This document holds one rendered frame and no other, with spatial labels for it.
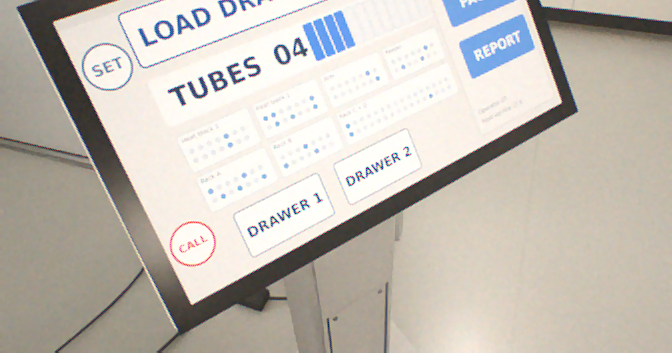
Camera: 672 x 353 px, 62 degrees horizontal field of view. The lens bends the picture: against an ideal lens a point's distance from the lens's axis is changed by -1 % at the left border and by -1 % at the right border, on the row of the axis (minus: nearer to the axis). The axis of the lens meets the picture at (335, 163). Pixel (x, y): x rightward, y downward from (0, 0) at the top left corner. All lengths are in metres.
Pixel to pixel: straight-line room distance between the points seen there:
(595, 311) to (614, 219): 0.35
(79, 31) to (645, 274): 1.65
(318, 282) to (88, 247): 1.25
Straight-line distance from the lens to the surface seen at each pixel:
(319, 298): 0.85
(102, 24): 0.53
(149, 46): 0.53
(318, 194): 0.55
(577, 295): 1.75
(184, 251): 0.52
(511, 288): 1.71
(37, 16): 0.53
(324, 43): 0.56
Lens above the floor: 1.42
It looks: 46 degrees down
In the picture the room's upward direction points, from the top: 4 degrees counter-clockwise
